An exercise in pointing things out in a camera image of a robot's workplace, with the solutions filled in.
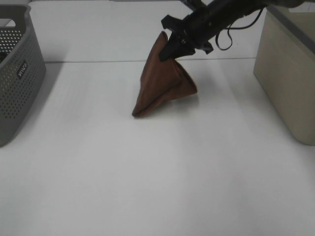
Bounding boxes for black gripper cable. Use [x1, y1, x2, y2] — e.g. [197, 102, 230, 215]
[215, 7, 264, 52]

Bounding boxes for beige plastic basket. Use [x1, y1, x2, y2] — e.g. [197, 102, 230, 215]
[253, 5, 315, 146]

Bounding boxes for grey perforated plastic basket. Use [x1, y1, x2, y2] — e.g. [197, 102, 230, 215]
[0, 4, 46, 146]

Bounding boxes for brown towel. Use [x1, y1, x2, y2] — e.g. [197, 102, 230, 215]
[132, 31, 197, 118]

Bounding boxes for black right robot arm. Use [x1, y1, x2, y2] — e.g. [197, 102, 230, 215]
[159, 0, 304, 61]

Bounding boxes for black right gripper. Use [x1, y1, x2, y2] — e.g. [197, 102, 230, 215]
[158, 3, 236, 62]

